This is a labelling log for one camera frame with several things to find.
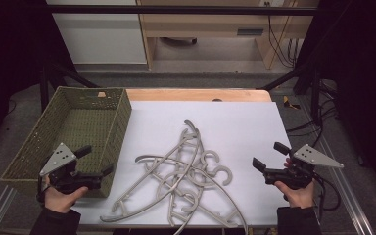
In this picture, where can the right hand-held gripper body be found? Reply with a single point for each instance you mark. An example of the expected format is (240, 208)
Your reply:
(313, 156)

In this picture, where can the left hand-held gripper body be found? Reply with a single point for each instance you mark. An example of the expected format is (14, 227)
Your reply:
(60, 160)

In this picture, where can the green woven basket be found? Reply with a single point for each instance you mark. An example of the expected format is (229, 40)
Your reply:
(84, 124)

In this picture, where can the grey plastic clothes hanger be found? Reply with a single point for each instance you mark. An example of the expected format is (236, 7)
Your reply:
(143, 158)
(163, 187)
(212, 153)
(106, 218)
(231, 224)

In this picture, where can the person's left hand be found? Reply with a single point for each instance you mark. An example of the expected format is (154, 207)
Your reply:
(60, 202)

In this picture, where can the person's right hand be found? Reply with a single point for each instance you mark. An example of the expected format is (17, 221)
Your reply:
(298, 197)

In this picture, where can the white table sheet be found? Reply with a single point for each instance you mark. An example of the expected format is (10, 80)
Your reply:
(241, 130)

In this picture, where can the yellow and black tool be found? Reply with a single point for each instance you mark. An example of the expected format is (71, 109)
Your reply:
(289, 103)

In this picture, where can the white cabinet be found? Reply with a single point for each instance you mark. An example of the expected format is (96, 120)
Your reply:
(98, 39)

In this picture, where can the black metal frame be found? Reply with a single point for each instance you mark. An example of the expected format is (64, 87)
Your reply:
(176, 9)

